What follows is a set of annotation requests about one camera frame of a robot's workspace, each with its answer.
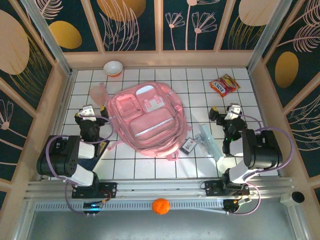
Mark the clear blue pencil case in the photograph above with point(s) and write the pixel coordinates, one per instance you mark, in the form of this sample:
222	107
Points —
210	142

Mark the black white card box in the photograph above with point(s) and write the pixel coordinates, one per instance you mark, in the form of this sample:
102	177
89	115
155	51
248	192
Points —
187	146

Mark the pink student backpack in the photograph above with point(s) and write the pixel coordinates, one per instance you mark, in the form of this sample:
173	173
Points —
150	125

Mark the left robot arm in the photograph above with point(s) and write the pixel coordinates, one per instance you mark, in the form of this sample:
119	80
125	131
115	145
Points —
57	160

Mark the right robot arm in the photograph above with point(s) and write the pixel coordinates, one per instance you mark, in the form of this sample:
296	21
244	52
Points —
262	150

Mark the translucent pink plastic cup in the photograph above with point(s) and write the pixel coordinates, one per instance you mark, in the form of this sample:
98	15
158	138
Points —
97	96

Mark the red orange snack packet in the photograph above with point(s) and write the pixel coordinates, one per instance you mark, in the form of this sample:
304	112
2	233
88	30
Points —
225	86

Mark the white bowl orange rim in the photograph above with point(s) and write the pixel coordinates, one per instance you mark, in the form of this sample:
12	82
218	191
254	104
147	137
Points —
113	67

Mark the small black control board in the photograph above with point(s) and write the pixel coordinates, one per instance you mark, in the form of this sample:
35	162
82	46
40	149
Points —
231	206
91	206

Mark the orange ball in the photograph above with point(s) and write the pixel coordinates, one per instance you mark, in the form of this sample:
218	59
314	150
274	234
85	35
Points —
160	206

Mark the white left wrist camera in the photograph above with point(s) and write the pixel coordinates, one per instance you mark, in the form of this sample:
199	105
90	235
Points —
87	113

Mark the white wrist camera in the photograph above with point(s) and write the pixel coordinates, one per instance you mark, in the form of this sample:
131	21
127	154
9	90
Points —
233	111
87	113

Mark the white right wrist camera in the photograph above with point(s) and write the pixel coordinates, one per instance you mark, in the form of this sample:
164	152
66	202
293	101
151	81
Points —
233	111

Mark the aluminium side rail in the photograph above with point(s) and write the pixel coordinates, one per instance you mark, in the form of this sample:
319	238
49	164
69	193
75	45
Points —
65	100

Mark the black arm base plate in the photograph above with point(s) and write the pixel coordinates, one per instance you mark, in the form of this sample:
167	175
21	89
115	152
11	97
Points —
212	187
110	190

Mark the aluminium corner post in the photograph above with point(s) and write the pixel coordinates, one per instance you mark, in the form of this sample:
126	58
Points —
269	35
50	40

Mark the aluminium mounting rail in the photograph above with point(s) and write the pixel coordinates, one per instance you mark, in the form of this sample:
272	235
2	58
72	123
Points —
160	186

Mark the grey box black lens camera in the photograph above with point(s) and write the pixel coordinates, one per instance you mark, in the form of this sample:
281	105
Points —
297	197

